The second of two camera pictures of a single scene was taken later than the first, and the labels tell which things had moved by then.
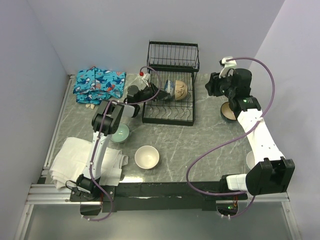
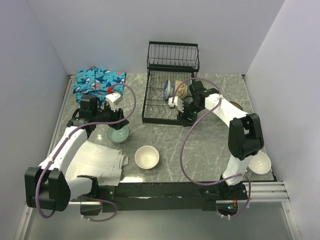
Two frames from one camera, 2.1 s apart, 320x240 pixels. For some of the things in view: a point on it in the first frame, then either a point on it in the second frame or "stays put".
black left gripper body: (147, 94) → (106, 115)
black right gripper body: (220, 87) → (190, 111)
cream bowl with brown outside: (180, 90) stays put
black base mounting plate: (158, 197) stays put
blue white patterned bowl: (170, 87) stays put
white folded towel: (72, 159) stays put
